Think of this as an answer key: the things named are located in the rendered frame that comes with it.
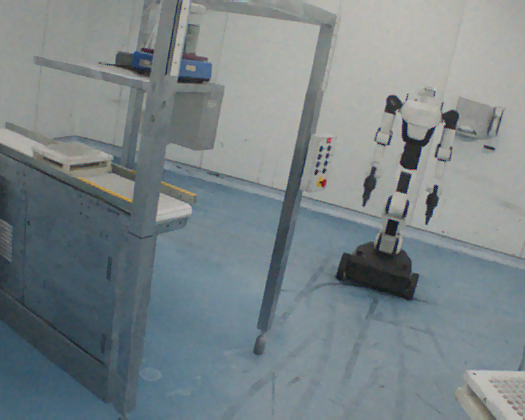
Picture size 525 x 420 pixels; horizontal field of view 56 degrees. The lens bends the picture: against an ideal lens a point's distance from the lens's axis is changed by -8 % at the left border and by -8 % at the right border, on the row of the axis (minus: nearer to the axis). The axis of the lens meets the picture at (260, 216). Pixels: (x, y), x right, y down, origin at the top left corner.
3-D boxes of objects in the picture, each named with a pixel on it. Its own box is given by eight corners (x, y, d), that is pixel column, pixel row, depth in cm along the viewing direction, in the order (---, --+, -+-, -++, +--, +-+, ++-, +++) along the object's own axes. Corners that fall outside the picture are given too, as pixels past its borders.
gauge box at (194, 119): (214, 149, 188) (223, 94, 182) (195, 151, 179) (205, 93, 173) (169, 135, 199) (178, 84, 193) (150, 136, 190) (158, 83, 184)
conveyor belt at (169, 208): (190, 218, 192) (192, 205, 191) (141, 230, 172) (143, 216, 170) (1, 136, 257) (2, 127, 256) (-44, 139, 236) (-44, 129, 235)
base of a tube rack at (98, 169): (111, 172, 212) (112, 166, 212) (64, 178, 192) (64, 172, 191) (76, 157, 224) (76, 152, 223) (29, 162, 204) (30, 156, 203)
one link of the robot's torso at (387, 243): (375, 242, 406) (387, 191, 378) (399, 249, 401) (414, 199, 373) (371, 254, 395) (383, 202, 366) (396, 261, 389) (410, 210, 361)
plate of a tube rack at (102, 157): (113, 160, 211) (113, 155, 210) (65, 165, 191) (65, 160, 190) (77, 146, 223) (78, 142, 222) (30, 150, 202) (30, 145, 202)
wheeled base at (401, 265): (354, 252, 439) (363, 215, 429) (413, 270, 425) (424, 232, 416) (339, 278, 381) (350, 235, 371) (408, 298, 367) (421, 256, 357)
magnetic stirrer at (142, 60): (213, 84, 180) (218, 59, 177) (171, 81, 162) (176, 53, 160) (171, 75, 190) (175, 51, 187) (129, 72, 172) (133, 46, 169)
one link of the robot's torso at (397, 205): (383, 214, 382) (399, 154, 384) (406, 220, 378) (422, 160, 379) (383, 211, 367) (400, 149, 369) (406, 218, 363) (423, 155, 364)
